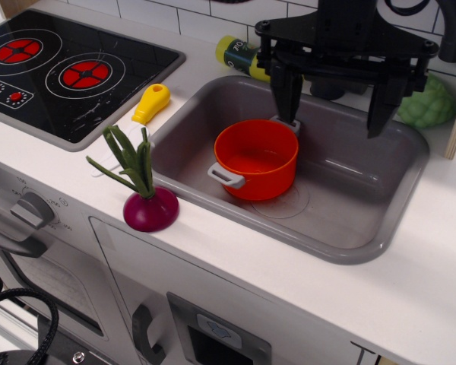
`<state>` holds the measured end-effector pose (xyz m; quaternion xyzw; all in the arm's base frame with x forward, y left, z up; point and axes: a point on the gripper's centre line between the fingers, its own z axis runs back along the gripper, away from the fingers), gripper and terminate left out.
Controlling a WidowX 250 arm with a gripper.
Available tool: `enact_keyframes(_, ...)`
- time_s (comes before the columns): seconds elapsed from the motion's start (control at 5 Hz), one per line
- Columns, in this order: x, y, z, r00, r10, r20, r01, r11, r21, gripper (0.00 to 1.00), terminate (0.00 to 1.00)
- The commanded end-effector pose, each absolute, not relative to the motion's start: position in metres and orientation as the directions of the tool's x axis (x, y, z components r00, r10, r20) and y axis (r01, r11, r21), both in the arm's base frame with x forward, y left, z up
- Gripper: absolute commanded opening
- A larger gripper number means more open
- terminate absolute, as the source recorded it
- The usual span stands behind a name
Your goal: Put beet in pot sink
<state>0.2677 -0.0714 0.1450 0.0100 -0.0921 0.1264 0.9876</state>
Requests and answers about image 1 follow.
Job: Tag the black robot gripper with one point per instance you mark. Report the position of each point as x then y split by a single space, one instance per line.
346 40

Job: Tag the purple toy beet green leaves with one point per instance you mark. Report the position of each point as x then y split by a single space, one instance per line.
149 208

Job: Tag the grey plastic sink basin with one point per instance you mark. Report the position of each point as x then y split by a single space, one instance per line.
319 184

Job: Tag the black toy faucet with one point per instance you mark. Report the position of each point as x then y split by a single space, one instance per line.
447 46

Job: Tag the green toy artichoke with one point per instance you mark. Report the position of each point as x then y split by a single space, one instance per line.
431 107

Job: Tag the yellow toy oil bottle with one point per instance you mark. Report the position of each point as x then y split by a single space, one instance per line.
241 56

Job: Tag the black toy stovetop red burners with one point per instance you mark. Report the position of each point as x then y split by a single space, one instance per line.
63 82

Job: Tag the grey dishwasher control panel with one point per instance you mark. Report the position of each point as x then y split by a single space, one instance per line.
208 339

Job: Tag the grey oven knob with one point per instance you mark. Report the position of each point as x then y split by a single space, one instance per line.
33 211

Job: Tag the orange toy pot grey handles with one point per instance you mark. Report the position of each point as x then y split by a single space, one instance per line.
255 159

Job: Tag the toy knife yellow handle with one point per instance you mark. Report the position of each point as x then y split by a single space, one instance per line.
155 98

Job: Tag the dark grey cabinet handle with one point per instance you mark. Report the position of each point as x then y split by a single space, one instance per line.
141 321

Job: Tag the grey oven door handle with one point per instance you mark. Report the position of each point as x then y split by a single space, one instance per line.
30 247

